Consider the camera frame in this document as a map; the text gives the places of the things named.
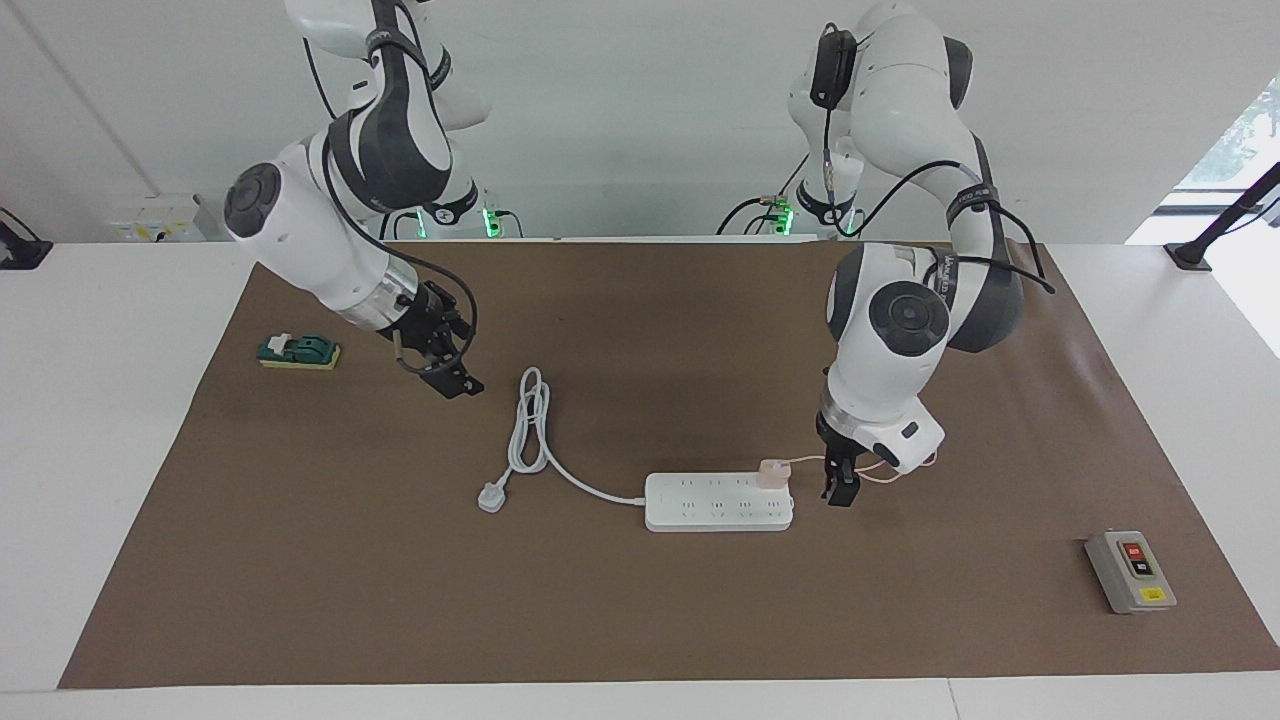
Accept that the white power strip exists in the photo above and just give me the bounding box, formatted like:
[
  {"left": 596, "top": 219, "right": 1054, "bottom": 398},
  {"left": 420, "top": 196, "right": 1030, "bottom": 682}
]
[{"left": 644, "top": 472, "right": 795, "bottom": 533}]

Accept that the pink charging cable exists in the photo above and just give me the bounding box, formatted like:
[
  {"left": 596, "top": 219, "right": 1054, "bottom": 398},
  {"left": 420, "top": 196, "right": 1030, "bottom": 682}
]
[{"left": 785, "top": 452, "right": 941, "bottom": 486}]

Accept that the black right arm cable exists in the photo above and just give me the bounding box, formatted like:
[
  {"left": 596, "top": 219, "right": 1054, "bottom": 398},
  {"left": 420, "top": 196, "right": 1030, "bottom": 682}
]
[{"left": 300, "top": 0, "right": 479, "bottom": 376}]

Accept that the white wall socket box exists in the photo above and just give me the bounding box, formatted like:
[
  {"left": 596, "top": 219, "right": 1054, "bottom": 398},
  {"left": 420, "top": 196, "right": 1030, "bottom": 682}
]
[{"left": 108, "top": 195, "right": 206, "bottom": 242}]

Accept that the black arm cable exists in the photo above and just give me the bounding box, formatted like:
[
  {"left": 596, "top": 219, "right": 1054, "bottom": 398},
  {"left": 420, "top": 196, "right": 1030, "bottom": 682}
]
[
  {"left": 822, "top": 100, "right": 1056, "bottom": 295},
  {"left": 300, "top": 0, "right": 479, "bottom": 376}
]

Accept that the grey on-off switch box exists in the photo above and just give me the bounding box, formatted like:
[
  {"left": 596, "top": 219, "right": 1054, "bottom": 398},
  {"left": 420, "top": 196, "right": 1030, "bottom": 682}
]
[{"left": 1085, "top": 530, "right": 1178, "bottom": 614}]

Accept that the black desk clamp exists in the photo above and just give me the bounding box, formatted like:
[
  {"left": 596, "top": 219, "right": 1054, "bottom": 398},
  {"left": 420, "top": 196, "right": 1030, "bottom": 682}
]
[{"left": 0, "top": 208, "right": 53, "bottom": 271}]

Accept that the black box on arm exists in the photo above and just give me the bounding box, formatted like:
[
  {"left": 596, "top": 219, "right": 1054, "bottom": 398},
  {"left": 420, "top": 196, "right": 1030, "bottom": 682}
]
[{"left": 812, "top": 28, "right": 859, "bottom": 109}]

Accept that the brown table mat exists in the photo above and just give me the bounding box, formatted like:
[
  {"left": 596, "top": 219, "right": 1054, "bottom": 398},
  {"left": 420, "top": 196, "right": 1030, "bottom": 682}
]
[{"left": 58, "top": 240, "right": 1280, "bottom": 691}]

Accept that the green knife switch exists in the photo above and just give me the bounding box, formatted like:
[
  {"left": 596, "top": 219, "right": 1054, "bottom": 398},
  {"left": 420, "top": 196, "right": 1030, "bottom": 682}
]
[{"left": 257, "top": 333, "right": 342, "bottom": 372}]

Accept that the white power cord with plug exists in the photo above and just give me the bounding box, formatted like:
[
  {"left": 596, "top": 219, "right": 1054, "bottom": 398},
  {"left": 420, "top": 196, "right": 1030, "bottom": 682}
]
[{"left": 477, "top": 367, "right": 649, "bottom": 514}]

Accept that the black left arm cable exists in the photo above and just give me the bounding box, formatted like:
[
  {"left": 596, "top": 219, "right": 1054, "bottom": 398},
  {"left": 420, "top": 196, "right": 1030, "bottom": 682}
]
[{"left": 822, "top": 100, "right": 1056, "bottom": 295}]

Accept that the window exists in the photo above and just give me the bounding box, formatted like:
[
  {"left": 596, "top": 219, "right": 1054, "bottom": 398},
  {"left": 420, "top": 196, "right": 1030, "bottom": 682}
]
[{"left": 1172, "top": 75, "right": 1280, "bottom": 193}]

